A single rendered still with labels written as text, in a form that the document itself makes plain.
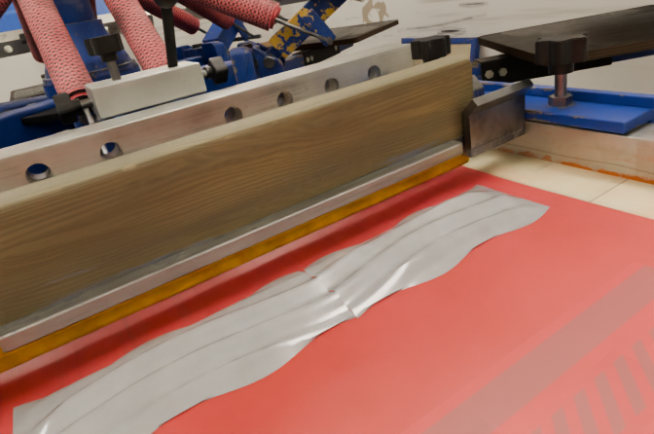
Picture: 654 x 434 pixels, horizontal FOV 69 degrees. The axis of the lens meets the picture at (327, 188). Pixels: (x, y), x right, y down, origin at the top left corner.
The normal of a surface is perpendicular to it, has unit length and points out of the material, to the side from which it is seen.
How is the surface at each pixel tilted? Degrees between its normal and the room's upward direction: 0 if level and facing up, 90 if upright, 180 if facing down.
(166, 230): 90
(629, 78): 90
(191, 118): 90
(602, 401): 0
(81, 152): 90
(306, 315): 31
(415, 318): 0
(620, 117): 0
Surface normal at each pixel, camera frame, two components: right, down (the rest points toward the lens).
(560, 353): -0.17, -0.91
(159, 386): 0.14, -0.69
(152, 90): 0.53, 0.25
